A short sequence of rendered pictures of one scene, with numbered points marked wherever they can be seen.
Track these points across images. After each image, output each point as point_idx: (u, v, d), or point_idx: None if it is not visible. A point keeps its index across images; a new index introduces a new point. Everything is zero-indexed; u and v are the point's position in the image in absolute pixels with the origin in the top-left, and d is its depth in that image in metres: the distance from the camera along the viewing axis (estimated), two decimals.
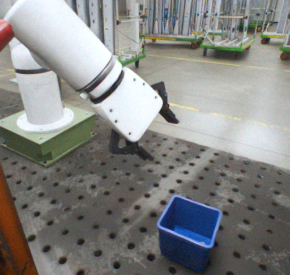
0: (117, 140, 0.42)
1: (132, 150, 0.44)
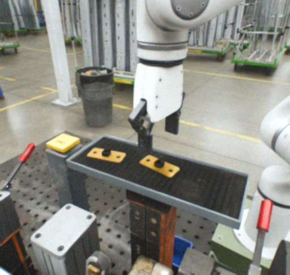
0: None
1: None
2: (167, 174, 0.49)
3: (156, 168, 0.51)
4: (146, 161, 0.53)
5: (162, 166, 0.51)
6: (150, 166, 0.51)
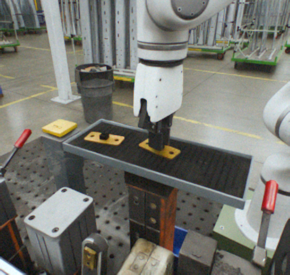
0: None
1: (162, 119, 0.50)
2: (168, 156, 0.47)
3: (155, 150, 0.49)
4: (145, 144, 0.51)
5: (162, 148, 0.49)
6: (150, 149, 0.49)
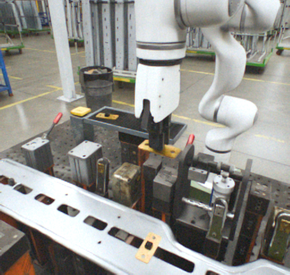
0: None
1: None
2: (170, 155, 0.47)
3: (156, 150, 0.49)
4: (145, 145, 0.50)
5: None
6: (151, 149, 0.49)
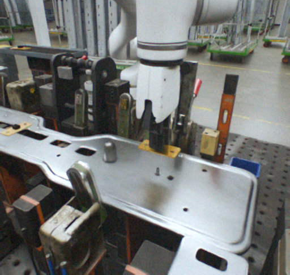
0: None
1: None
2: (171, 155, 0.47)
3: (156, 150, 0.49)
4: (144, 145, 0.50)
5: None
6: (151, 149, 0.49)
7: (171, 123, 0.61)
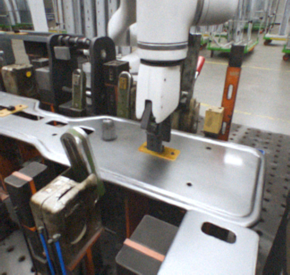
0: None
1: None
2: (171, 157, 0.47)
3: (156, 152, 0.49)
4: (144, 147, 0.51)
5: (162, 150, 0.49)
6: (151, 152, 0.49)
7: None
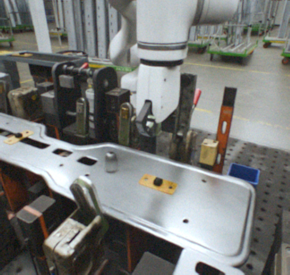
0: None
1: None
2: (169, 191, 0.51)
3: (155, 186, 0.53)
4: (144, 180, 0.55)
5: (161, 183, 0.53)
6: (150, 185, 0.53)
7: (171, 133, 0.62)
